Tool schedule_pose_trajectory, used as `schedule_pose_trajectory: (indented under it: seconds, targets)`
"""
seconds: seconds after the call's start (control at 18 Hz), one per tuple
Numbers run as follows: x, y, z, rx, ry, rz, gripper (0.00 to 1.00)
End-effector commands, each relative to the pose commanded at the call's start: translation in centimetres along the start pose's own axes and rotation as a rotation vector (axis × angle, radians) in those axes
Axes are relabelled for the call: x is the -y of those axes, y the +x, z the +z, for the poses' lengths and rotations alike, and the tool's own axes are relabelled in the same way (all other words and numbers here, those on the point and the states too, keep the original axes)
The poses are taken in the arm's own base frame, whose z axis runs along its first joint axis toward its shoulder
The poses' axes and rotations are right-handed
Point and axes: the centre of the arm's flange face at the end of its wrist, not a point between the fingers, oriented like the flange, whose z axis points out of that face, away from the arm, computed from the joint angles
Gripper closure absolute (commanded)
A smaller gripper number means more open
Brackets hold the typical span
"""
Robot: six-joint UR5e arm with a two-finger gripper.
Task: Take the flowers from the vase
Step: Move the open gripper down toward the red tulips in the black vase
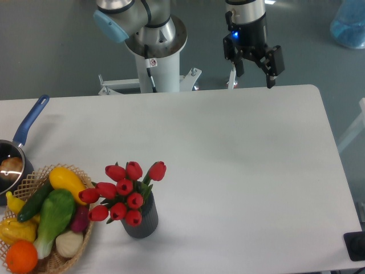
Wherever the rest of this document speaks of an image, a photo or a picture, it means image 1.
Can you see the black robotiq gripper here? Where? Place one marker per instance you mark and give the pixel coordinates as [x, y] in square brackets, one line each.
[249, 41]

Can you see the red tulip bouquet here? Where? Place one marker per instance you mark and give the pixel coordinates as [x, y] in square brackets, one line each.
[125, 198]

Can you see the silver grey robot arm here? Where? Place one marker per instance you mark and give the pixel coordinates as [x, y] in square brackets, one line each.
[156, 37]

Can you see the dark grey ribbed vase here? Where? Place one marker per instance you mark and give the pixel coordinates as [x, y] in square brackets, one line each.
[148, 222]

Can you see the blue plastic bag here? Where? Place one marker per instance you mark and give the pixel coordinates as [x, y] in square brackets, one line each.
[347, 28]

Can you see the black device at edge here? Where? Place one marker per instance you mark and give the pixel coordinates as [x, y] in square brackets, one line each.
[355, 245]

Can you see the yellow squash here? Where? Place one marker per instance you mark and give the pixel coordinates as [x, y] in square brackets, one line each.
[63, 178]

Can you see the purple red radish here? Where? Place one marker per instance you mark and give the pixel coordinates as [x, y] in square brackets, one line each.
[80, 221]

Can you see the green bok choy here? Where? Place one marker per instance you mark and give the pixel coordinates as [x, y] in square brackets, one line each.
[55, 215]

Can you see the woven wicker basket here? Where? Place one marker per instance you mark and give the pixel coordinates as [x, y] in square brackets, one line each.
[54, 263]

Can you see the white garlic bulb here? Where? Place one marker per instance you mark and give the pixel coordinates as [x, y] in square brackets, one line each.
[68, 243]

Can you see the dark green cucumber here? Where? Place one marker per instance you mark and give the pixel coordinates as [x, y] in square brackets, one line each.
[34, 204]

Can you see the brown bread roll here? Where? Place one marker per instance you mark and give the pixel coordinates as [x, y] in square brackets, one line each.
[11, 169]

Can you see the yellow banana pepper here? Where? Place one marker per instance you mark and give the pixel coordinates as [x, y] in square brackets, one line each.
[14, 205]

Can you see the yellow pumpkin gourd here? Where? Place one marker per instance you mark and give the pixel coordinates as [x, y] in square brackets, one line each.
[13, 231]

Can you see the orange fruit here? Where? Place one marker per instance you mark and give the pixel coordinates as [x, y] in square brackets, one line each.
[22, 257]

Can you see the white frame at right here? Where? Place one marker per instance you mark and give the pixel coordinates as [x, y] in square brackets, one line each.
[353, 130]

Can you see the blue handled saucepan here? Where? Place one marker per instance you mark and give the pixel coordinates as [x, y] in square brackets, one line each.
[14, 148]

